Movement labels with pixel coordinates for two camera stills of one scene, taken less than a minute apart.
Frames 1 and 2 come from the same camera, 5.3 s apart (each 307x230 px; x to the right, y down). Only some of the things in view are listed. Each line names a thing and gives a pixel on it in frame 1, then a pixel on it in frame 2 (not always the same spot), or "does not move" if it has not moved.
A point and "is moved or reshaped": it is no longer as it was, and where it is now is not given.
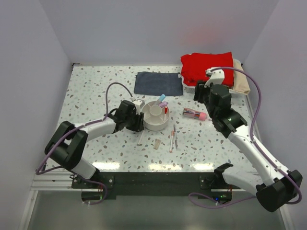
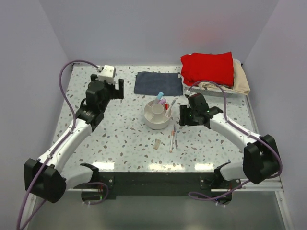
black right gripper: [200, 88] → [183, 120]
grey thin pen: [175, 136] does not move
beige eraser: [157, 143] does not move
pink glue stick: [163, 104] is moved or reshaped
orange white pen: [171, 141] does not move
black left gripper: [138, 127] → [117, 94]
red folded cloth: [193, 67] does not move
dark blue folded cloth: [156, 84] does not move
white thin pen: [141, 137] → [170, 107]
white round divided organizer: [154, 117] does not move
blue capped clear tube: [160, 99] is moved or reshaped
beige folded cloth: [241, 84] does not move
